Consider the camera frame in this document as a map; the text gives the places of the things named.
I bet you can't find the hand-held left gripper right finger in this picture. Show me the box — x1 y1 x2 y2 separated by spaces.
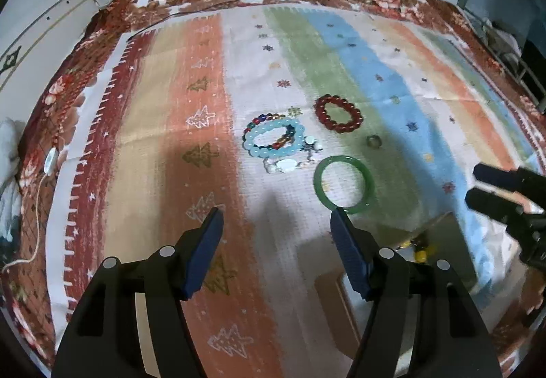
330 207 504 378

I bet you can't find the green jade bangle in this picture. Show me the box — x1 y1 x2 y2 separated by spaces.
313 156 376 214

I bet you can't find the white pearl bracelet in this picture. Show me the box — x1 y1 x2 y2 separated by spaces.
262 137 324 175

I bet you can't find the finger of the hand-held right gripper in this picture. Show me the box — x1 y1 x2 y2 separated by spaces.
465 189 530 226
474 164 546 208

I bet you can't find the pale grey crumpled cloth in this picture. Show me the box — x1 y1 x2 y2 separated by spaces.
0 118 23 242

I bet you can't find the multicolour glass bead bracelet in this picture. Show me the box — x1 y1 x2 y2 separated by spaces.
244 113 296 150

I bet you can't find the yellow and dark bead bracelet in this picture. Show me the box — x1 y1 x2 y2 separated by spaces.
399 235 438 263

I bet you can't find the light blue bead bracelet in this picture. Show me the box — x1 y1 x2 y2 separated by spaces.
242 117 307 159

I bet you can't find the striped patterned cloth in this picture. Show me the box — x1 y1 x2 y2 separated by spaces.
47 5 538 378

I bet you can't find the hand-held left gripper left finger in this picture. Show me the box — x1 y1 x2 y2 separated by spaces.
51 207 225 378

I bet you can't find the metal tin box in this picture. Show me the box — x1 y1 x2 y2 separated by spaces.
313 211 479 362

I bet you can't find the dark red bead bracelet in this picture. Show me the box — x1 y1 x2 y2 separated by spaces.
314 94 364 134

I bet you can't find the white inline switch with cord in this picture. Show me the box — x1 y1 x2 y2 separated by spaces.
0 148 58 274

